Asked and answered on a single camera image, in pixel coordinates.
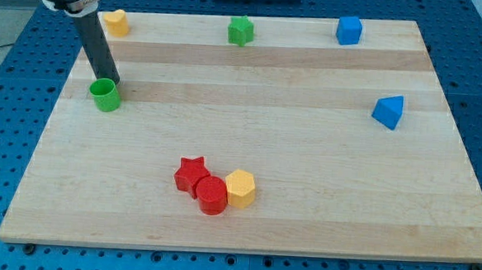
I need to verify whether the green cylinder block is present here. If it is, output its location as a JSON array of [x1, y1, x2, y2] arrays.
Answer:
[[89, 78, 121, 112]]

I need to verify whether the blue triangular prism block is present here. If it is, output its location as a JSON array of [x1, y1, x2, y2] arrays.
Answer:
[[371, 95, 404, 130]]

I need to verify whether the red cylinder block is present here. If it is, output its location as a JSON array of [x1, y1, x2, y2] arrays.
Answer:
[[196, 176, 227, 216]]

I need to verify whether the yellow hexagon block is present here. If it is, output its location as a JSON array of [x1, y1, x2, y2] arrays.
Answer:
[[225, 168, 256, 209]]

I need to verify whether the green star block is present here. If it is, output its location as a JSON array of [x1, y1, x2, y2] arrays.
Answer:
[[227, 16, 254, 46]]

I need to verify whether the blue cube block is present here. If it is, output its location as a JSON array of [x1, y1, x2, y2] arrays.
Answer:
[[335, 16, 362, 45]]

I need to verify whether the light wooden board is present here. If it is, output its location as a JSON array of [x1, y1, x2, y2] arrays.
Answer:
[[0, 12, 482, 263]]

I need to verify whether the red star block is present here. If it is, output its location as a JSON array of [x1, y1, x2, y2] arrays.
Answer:
[[173, 156, 211, 199]]

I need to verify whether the yellow heart block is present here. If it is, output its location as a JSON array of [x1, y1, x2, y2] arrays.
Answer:
[[102, 9, 130, 38]]

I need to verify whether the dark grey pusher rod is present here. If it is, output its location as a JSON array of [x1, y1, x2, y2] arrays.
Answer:
[[73, 12, 120, 84]]

